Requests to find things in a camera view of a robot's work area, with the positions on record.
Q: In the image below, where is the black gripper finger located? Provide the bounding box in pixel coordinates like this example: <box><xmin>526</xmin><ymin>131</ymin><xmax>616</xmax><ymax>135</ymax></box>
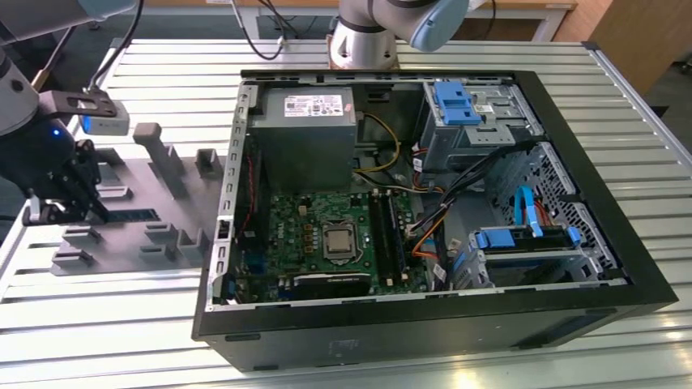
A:
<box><xmin>24</xmin><ymin>196</ymin><xmax>91</xmax><ymax>226</ymax></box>
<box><xmin>54</xmin><ymin>139</ymin><xmax>110</xmax><ymax>224</ymax></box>

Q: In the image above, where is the green RAM stick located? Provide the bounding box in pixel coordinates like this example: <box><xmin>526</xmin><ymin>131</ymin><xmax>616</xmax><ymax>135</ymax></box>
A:
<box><xmin>102</xmin><ymin>207</ymin><xmax>163</xmax><ymax>223</ymax></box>

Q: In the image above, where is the black RAM slot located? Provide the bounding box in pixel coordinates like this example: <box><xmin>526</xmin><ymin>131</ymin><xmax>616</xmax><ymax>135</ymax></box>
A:
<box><xmin>370</xmin><ymin>190</ymin><xmax>392</xmax><ymax>287</ymax></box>
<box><xmin>380</xmin><ymin>192</ymin><xmax>403</xmax><ymax>284</ymax></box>

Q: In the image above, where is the grey parts rack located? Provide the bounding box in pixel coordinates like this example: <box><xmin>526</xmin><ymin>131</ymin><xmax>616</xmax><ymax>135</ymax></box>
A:
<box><xmin>48</xmin><ymin>123</ymin><xmax>228</xmax><ymax>279</ymax></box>

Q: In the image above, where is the green motherboard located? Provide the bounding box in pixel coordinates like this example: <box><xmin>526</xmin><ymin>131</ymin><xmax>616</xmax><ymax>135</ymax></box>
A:
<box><xmin>232</xmin><ymin>188</ymin><xmax>428</xmax><ymax>303</ymax></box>

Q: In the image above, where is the grey power supply unit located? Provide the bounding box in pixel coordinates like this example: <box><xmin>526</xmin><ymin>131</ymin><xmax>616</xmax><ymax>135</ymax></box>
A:
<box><xmin>246</xmin><ymin>85</ymin><xmax>359</xmax><ymax>195</ymax></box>

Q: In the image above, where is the metal CPU socket cover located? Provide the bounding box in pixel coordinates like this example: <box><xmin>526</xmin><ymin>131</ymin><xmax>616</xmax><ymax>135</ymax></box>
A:
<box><xmin>320</xmin><ymin>220</ymin><xmax>364</xmax><ymax>267</ymax></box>

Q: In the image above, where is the silver CPU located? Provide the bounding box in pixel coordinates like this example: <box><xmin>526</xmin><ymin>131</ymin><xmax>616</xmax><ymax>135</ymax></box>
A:
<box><xmin>323</xmin><ymin>229</ymin><xmax>362</xmax><ymax>254</ymax></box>

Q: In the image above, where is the black graphics card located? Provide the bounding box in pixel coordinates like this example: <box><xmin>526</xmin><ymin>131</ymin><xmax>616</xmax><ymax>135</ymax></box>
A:
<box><xmin>294</xmin><ymin>271</ymin><xmax>375</xmax><ymax>301</ymax></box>

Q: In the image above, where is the black PC case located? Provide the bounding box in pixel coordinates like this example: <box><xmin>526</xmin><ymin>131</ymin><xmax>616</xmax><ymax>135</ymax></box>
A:
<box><xmin>192</xmin><ymin>69</ymin><xmax>680</xmax><ymax>373</ymax></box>

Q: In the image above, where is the blue plastic disk carrier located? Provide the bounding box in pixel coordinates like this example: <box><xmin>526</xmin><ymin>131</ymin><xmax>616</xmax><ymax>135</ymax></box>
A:
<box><xmin>432</xmin><ymin>82</ymin><xmax>486</xmax><ymax>127</ymax></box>

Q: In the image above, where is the grey metal drive cage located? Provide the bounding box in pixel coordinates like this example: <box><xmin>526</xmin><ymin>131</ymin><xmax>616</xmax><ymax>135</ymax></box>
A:
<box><xmin>420</xmin><ymin>80</ymin><xmax>547</xmax><ymax>171</ymax></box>

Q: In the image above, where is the hard disk in blue carrier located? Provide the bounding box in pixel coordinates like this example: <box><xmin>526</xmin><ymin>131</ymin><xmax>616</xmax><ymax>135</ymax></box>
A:
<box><xmin>475</xmin><ymin>227</ymin><xmax>583</xmax><ymax>256</ymax></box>

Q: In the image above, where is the grey metal disk bay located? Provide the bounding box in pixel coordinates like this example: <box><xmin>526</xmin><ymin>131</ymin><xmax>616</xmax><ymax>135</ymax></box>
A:
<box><xmin>451</xmin><ymin>226</ymin><xmax>623</xmax><ymax>291</ymax></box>

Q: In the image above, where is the wooden cabinet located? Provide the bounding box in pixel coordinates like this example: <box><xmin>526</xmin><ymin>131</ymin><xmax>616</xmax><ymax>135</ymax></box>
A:
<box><xmin>551</xmin><ymin>0</ymin><xmax>692</xmax><ymax>96</ymax></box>

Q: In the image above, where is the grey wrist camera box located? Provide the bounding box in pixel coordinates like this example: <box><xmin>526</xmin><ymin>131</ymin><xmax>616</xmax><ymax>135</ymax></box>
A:
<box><xmin>80</xmin><ymin>108</ymin><xmax>132</xmax><ymax>138</ymax></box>

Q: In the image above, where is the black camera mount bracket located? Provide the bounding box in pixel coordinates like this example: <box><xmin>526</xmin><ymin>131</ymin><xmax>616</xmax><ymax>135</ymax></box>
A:
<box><xmin>36</xmin><ymin>91</ymin><xmax>119</xmax><ymax>119</ymax></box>

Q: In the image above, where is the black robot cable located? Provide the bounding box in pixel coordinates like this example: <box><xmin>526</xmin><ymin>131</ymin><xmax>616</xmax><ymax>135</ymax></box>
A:
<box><xmin>230</xmin><ymin>0</ymin><xmax>306</xmax><ymax>62</ymax></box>

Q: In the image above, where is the yellow power wire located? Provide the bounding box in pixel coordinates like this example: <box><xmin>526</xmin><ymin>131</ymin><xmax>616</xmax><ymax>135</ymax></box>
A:
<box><xmin>354</xmin><ymin>113</ymin><xmax>402</xmax><ymax>175</ymax></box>

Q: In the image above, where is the black and white wire bundle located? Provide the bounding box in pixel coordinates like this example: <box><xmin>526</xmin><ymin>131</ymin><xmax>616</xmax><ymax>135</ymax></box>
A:
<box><xmin>356</xmin><ymin>169</ymin><xmax>446</xmax><ymax>196</ymax></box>

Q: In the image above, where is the orange data cable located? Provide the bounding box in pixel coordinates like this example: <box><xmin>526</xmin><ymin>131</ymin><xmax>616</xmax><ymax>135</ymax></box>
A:
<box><xmin>411</xmin><ymin>216</ymin><xmax>450</xmax><ymax>260</ymax></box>

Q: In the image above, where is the thick black cable bundle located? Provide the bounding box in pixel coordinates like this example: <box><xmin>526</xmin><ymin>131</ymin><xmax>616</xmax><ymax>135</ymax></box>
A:
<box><xmin>410</xmin><ymin>141</ymin><xmax>536</xmax><ymax>236</ymax></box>

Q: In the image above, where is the blue data cable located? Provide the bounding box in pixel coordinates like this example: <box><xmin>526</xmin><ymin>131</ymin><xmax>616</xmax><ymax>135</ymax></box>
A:
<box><xmin>512</xmin><ymin>185</ymin><xmax>546</xmax><ymax>238</ymax></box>

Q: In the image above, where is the white frame wooden desk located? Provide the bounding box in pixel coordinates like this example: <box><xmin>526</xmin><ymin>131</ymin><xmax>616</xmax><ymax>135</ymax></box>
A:
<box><xmin>470</xmin><ymin>0</ymin><xmax>579</xmax><ymax>44</ymax></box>

